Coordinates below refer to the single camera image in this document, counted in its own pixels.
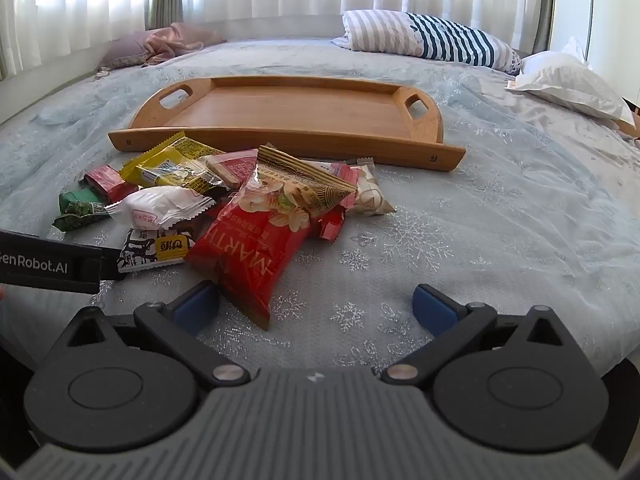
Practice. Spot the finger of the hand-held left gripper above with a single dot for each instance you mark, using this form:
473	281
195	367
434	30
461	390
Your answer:
111	264

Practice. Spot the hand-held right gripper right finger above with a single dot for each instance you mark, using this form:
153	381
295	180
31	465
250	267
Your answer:
432	310

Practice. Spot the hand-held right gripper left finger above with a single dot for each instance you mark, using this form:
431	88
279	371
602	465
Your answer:
197	305

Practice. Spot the black white cow-print packet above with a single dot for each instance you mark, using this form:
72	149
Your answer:
145	250

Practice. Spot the green snack packet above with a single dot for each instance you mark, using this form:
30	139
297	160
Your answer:
80	207

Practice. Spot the white round snack packet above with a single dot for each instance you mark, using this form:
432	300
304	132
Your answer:
150	207

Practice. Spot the small red snack packet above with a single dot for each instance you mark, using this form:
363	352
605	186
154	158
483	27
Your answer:
107	182

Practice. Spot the yellow snack packet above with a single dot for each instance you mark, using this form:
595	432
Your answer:
165	162

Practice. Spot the cream beige snack packet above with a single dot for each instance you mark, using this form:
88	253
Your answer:
372	195

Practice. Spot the red label biscuit packet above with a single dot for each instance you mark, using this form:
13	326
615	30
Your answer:
235	167

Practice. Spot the gold patterned snack packet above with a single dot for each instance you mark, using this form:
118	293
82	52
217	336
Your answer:
300	180

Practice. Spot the wooden tray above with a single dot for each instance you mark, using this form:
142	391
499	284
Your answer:
300	110

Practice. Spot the large red nut bag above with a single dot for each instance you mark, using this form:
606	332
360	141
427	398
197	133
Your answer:
240	265

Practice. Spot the light blue snowflake bedspread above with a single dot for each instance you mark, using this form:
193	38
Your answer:
500	220

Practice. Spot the small pale object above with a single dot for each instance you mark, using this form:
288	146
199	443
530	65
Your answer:
100	74

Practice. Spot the purple pillow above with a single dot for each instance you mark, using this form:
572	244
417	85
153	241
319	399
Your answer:
125	50

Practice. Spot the pink cloth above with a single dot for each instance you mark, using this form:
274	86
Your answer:
175	40

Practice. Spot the white pillow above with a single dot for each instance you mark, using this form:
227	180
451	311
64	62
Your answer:
565	77

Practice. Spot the striped pillow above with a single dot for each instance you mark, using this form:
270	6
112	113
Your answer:
425	35

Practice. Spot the brown cardboard box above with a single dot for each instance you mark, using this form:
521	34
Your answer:
634	120

